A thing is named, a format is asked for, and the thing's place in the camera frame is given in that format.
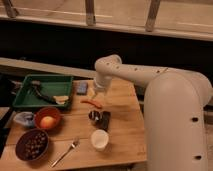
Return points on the yellow orange fruit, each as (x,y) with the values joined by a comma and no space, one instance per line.
(47,122)

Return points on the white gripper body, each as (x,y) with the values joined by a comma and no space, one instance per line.
(100,87)

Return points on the dark curved utensil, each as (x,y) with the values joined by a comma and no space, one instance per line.
(36,85)

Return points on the white plastic cup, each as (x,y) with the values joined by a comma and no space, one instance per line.
(99,139)

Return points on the silver metal fork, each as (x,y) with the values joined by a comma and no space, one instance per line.
(72,146)

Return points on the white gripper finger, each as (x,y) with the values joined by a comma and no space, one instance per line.
(95,93)
(104,96)

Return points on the pale yellow food piece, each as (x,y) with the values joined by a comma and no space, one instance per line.
(61,99)

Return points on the blue grey cloth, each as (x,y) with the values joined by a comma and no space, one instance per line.
(25,119)

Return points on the small metal cup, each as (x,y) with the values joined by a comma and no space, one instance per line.
(94,116)

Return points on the blue sponge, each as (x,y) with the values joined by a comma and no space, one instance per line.
(82,88)

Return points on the wooden cutting board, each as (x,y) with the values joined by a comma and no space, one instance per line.
(126,132)

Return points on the red orange bowl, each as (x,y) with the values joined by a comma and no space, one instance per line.
(47,111)

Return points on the orange red pepper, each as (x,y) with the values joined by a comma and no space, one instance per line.
(92,102)

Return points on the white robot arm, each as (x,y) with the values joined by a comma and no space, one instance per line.
(174,102)

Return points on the green plastic tray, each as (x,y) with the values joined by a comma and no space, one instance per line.
(49,85)

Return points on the dark bowl with beans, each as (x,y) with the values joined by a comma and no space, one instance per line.
(32,145)

